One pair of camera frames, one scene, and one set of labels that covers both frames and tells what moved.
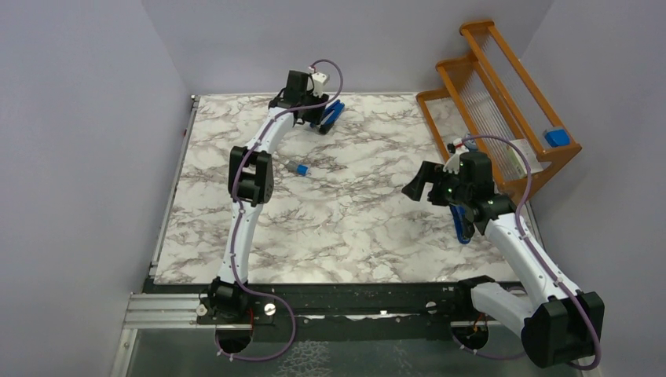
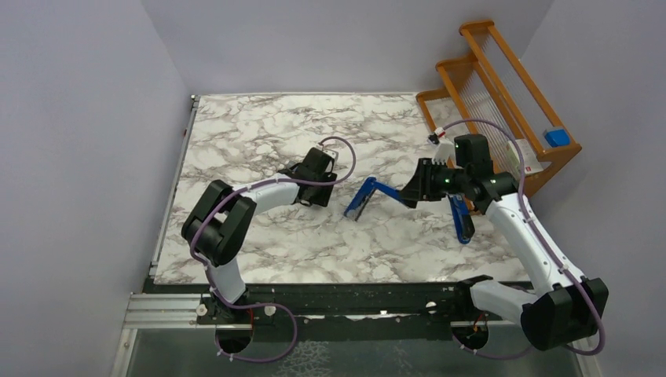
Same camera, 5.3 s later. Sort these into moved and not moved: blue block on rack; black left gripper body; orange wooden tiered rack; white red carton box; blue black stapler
Moved: black left gripper body; blue black stapler
Not moved: orange wooden tiered rack; blue block on rack; white red carton box
